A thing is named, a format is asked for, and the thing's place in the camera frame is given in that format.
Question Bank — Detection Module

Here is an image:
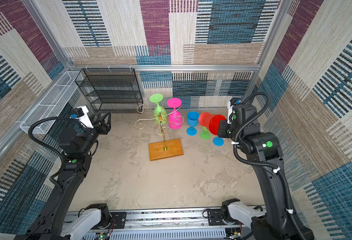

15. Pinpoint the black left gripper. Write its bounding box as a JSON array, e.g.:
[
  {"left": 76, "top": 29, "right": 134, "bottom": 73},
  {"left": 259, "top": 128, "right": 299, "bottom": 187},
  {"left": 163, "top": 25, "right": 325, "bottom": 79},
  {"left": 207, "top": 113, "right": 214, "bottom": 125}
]
[{"left": 80, "top": 112, "right": 110, "bottom": 157}]

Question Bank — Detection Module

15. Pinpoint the red wine glass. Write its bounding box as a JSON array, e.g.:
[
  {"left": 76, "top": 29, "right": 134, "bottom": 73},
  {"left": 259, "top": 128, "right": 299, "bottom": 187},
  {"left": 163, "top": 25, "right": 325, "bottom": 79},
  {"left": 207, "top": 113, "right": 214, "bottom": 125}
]
[{"left": 199, "top": 112, "right": 226, "bottom": 136}]

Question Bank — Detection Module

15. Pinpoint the blue wine glass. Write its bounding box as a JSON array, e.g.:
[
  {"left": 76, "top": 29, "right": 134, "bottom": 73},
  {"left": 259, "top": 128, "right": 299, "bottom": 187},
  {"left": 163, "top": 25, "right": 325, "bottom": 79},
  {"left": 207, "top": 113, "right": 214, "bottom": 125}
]
[
  {"left": 213, "top": 137, "right": 224, "bottom": 147},
  {"left": 186, "top": 111, "right": 200, "bottom": 136}
]

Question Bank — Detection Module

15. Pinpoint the green wine glass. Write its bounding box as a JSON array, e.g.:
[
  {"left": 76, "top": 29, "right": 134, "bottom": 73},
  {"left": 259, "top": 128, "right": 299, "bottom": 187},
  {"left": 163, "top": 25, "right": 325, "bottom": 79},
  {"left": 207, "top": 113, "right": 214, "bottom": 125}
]
[
  {"left": 149, "top": 94, "right": 167, "bottom": 124},
  {"left": 200, "top": 127, "right": 211, "bottom": 140}
]

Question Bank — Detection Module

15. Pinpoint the pink wine glass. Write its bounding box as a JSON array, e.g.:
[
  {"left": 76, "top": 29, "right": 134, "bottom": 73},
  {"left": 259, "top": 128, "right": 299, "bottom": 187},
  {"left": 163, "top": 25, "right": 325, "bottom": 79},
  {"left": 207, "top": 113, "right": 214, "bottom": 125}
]
[{"left": 167, "top": 98, "right": 184, "bottom": 130}]

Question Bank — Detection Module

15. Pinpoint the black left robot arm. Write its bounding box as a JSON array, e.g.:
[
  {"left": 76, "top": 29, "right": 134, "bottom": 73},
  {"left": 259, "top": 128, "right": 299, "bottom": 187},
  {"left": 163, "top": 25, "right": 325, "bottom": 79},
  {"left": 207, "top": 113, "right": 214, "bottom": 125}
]
[{"left": 15, "top": 112, "right": 112, "bottom": 240}]

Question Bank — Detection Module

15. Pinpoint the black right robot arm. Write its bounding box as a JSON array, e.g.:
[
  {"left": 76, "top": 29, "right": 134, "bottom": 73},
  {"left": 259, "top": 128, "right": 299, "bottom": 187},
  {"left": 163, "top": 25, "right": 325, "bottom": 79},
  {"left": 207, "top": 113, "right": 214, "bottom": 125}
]
[{"left": 218, "top": 104, "right": 314, "bottom": 240}]

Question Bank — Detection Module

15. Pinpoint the black mesh shelf rack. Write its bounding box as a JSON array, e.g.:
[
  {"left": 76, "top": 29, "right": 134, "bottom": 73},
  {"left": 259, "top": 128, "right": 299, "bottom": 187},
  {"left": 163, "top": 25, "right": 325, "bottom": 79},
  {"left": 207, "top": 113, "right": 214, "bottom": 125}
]
[{"left": 75, "top": 68, "right": 144, "bottom": 113}]

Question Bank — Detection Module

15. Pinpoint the wooden rack base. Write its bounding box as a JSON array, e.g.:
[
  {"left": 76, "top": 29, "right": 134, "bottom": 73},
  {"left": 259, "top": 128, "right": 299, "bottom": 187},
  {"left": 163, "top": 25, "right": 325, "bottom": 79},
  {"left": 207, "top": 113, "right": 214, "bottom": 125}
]
[{"left": 149, "top": 139, "right": 184, "bottom": 161}]

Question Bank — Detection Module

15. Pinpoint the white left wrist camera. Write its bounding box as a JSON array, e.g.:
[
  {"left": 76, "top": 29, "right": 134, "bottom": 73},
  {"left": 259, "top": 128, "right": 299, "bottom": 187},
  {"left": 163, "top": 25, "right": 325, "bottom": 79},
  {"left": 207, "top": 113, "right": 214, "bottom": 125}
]
[{"left": 70, "top": 106, "right": 94, "bottom": 129}]

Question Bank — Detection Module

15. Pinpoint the white mesh wall basket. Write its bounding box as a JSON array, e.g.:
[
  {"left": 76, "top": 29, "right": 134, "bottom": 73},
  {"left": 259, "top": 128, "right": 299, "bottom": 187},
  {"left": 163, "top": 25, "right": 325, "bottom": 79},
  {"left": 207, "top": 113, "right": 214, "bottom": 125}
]
[{"left": 20, "top": 71, "right": 79, "bottom": 133}]

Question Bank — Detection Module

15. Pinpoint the gold wire glass rack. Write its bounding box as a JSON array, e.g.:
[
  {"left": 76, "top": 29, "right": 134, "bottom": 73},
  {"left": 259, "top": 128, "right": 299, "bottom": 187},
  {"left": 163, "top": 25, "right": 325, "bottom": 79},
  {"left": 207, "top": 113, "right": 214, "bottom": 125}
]
[{"left": 134, "top": 104, "right": 170, "bottom": 142}]

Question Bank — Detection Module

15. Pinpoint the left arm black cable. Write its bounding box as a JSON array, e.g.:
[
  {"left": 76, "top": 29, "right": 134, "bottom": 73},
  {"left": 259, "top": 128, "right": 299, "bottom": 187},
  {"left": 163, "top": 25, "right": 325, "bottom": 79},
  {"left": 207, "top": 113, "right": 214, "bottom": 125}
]
[{"left": 28, "top": 116, "right": 84, "bottom": 160}]

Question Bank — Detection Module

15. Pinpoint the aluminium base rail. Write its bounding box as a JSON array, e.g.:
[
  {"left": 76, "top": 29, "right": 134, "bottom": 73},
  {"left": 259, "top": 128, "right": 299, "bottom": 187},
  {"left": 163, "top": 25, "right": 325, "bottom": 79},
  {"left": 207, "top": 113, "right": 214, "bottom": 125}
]
[{"left": 62, "top": 206, "right": 293, "bottom": 240}]

